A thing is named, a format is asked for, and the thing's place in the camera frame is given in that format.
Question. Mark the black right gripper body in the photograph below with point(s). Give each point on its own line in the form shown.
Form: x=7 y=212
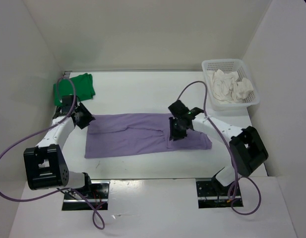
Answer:
x=177 y=130

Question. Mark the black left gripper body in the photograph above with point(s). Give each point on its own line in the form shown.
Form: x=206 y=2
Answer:
x=85 y=116

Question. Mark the green t-shirt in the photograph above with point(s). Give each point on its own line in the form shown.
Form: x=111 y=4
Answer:
x=83 y=85

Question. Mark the purple t-shirt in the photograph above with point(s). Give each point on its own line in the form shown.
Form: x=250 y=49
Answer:
x=136 y=134

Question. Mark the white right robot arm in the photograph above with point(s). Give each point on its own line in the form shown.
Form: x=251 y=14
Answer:
x=244 y=144

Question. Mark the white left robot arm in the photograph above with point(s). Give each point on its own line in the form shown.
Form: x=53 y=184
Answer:
x=76 y=180

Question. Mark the white t-shirt in basket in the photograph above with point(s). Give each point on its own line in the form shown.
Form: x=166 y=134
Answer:
x=227 y=88

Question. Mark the white plastic basket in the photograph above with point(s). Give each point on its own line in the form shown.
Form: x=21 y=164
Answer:
x=227 y=66

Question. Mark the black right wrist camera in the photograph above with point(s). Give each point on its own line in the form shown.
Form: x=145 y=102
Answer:
x=180 y=111

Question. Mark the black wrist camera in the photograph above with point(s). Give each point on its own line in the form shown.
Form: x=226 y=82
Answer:
x=65 y=106
x=180 y=111

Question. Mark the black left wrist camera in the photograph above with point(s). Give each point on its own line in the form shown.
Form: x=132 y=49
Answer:
x=65 y=106

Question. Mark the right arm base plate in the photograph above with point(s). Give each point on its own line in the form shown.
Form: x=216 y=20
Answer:
x=211 y=194

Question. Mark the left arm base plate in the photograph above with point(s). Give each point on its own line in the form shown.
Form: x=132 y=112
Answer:
x=97 y=196

